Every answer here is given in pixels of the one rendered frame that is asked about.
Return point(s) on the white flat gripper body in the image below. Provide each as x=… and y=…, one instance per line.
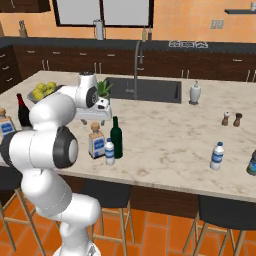
x=95, y=115

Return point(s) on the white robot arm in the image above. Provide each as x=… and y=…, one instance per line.
x=50, y=156

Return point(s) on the square glass bottle blue label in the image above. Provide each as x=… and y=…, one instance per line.
x=96, y=143
x=5, y=126

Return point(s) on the green glass bottle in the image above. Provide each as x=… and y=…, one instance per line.
x=116, y=140

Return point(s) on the green potted plant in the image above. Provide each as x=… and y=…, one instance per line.
x=104, y=88

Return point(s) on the small plastic water bottle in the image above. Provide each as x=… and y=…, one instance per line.
x=109, y=153
x=217, y=158

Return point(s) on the yellow-green fruit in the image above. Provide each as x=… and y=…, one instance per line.
x=51, y=85
x=49, y=92
x=41, y=87
x=37, y=95

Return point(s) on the grey fruit bowl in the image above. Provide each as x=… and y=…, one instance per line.
x=30, y=96

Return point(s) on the dark sink basin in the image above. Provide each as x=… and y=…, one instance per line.
x=153, y=90

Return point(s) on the dark red wine bottle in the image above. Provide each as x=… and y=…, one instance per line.
x=23, y=113

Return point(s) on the grey arched tap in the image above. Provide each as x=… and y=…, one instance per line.
x=136, y=66

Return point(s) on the black seat wooden stool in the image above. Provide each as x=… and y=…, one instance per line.
x=8, y=186
x=106, y=195
x=226, y=211

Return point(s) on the silver kettle jug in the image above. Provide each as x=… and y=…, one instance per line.
x=99, y=30

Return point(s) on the dark brown base cupboards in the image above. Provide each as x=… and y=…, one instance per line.
x=166, y=65

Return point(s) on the pale oil bottle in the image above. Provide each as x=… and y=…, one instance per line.
x=144, y=35

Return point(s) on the white soap dispenser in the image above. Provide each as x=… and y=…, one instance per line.
x=195, y=93

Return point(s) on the dark sauce bottle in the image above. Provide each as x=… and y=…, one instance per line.
x=150, y=34

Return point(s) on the black framed window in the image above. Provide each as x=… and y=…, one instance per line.
x=103, y=11

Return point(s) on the wooden knife block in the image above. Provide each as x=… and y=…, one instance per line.
x=22, y=30

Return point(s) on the hob with white rings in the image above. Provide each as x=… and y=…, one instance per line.
x=188, y=44

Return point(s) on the white-topped salt shaker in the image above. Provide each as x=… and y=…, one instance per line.
x=226, y=119

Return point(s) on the dark bottle with blue label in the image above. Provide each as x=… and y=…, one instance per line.
x=252, y=164

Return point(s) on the white cup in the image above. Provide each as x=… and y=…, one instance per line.
x=253, y=6

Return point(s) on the dark brown wall cupboard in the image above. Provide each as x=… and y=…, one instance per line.
x=25, y=5

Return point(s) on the grey wall socket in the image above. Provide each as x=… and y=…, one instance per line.
x=217, y=24

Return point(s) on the dark wall shelf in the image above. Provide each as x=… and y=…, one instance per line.
x=240, y=11

